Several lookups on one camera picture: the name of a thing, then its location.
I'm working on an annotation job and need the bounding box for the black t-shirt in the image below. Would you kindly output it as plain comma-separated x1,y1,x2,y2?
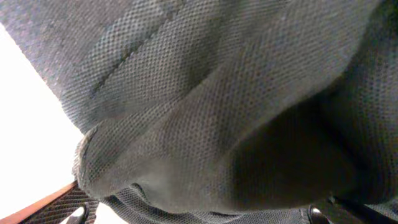
1,0,397,223

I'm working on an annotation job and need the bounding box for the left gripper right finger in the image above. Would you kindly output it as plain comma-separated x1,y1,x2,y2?
308,205,331,224

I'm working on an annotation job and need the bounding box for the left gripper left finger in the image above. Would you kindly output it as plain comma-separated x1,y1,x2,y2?
65,205,89,224

